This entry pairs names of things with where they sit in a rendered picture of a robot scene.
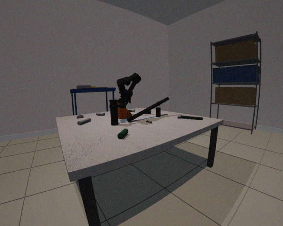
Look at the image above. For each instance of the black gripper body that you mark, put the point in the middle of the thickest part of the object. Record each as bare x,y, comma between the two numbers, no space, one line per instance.
123,92

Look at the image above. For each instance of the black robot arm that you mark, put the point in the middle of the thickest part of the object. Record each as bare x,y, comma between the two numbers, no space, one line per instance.
135,78

